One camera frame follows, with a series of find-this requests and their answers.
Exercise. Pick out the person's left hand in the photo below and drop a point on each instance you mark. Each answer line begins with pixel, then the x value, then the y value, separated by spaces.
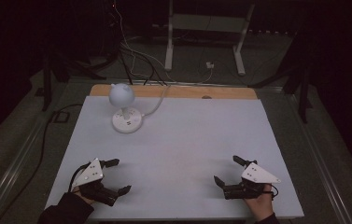
pixel 85 197

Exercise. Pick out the white table mat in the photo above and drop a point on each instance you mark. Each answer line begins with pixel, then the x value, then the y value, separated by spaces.
pixel 180 149

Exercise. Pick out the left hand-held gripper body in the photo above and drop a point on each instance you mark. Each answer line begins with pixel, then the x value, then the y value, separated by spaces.
pixel 91 178

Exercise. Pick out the white round-head desk lamp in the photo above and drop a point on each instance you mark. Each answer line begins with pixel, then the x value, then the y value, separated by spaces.
pixel 121 95

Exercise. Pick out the white power adapter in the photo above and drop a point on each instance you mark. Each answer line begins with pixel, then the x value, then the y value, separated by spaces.
pixel 209 65

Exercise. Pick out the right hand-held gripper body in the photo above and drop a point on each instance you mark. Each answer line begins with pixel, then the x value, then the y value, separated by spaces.
pixel 257 175

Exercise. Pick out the black tripod stand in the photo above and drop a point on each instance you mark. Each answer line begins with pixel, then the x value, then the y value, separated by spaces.
pixel 303 99
pixel 46 88

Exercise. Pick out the white metal stand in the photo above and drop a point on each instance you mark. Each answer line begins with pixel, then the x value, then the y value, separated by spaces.
pixel 169 46

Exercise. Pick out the metal floor rail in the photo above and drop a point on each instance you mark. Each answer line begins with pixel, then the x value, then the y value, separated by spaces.
pixel 320 161
pixel 15 161

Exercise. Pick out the person's right hand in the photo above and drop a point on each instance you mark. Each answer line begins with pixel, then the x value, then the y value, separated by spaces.
pixel 262 205

